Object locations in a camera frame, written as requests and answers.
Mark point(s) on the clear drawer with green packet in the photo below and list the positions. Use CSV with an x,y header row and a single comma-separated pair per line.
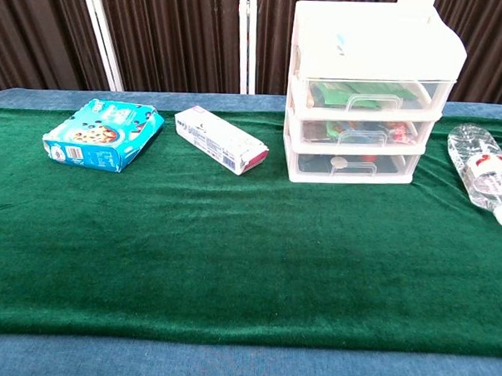
x,y
438,94

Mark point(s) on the clear drawer with dark contents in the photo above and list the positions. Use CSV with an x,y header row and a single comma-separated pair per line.
x,y
397,167

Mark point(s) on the clear drawer with red packet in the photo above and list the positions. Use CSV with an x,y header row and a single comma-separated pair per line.
x,y
420,135

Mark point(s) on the white plastic drawer unit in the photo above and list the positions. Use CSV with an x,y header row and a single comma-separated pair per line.
x,y
378,48

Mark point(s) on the white toothpaste box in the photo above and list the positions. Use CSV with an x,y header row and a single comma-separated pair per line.
x,y
220,138

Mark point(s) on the green velvet cloth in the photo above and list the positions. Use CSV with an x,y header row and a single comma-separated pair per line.
x,y
232,245

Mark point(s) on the white round disc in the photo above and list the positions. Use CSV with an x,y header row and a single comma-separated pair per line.
x,y
340,162

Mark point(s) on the green packet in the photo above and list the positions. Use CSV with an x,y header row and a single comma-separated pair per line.
x,y
338,94

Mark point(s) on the blue cookie box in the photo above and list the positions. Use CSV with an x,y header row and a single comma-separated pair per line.
x,y
103,136

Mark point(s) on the red snack packet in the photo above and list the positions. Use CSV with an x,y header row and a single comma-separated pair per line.
x,y
399,133

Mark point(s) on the blue table cover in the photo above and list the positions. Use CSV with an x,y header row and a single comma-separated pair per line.
x,y
226,366

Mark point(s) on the clear plastic water bottle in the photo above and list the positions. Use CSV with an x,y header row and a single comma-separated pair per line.
x,y
481,164

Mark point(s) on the dark folding screen white frame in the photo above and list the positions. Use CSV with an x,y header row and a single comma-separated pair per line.
x,y
178,35

